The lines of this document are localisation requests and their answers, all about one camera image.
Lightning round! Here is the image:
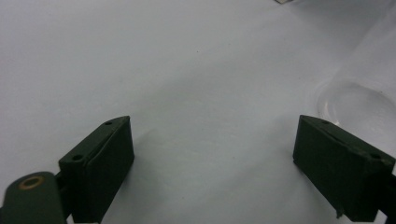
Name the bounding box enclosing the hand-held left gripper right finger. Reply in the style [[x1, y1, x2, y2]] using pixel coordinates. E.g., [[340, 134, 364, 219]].
[[292, 114, 396, 223]]

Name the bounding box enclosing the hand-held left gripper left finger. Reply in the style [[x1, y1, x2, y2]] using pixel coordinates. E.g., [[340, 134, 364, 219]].
[[58, 115, 135, 224]]

